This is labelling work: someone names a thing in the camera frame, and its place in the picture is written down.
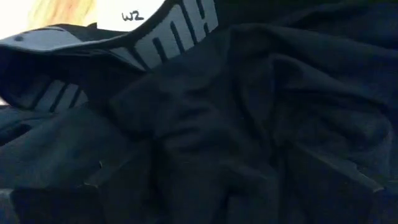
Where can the white paper tag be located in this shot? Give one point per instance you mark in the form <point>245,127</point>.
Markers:
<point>109,18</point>

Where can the black underwear with lettered waistband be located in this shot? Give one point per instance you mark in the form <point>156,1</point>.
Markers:
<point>217,124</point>

